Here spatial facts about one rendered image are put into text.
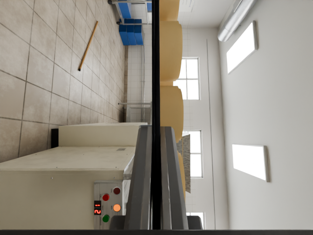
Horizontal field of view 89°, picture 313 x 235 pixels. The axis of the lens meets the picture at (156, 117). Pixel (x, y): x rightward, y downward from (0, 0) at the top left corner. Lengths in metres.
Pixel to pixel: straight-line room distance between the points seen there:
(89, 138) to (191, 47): 4.68
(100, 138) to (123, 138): 0.22
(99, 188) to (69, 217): 0.23
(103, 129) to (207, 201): 4.24
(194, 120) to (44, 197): 4.37
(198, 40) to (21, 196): 5.57
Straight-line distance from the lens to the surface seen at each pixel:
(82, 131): 1.64
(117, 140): 1.54
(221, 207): 5.47
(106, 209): 0.91
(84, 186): 0.94
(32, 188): 1.06
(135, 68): 5.29
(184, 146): 1.58
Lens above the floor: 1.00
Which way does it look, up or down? level
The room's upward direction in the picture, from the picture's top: 90 degrees clockwise
